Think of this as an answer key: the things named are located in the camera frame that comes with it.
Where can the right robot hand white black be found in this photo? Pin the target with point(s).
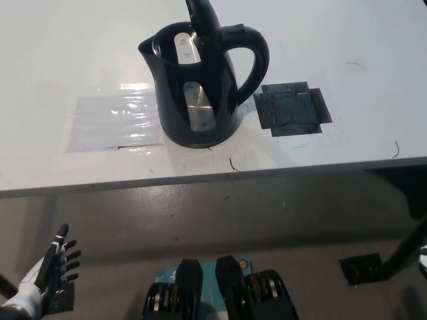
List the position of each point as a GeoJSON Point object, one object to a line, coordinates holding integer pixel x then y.
{"type": "Point", "coordinates": [424, 257]}

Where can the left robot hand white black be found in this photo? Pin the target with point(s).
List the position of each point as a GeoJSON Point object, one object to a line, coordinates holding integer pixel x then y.
{"type": "Point", "coordinates": [55, 263]}

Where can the black electric kettle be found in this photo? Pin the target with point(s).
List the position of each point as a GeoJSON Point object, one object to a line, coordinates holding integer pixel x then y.
{"type": "Point", "coordinates": [173, 110]}

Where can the black hinged kettle lid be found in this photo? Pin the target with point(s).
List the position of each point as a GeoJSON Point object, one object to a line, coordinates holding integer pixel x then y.
{"type": "Point", "coordinates": [203, 20]}

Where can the black tape patch on desk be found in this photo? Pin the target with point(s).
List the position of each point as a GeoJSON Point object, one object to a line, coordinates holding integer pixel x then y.
{"type": "Point", "coordinates": [293, 110]}

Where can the black table leg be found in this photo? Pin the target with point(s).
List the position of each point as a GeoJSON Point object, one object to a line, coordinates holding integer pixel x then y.
{"type": "Point", "coordinates": [6, 285]}
{"type": "Point", "coordinates": [403, 248]}

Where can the clear plastic sheet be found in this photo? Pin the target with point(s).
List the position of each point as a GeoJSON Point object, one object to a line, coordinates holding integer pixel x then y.
{"type": "Point", "coordinates": [110, 123]}

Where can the dark under-desk frame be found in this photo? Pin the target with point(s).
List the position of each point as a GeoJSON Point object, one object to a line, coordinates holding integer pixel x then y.
{"type": "Point", "coordinates": [400, 190]}

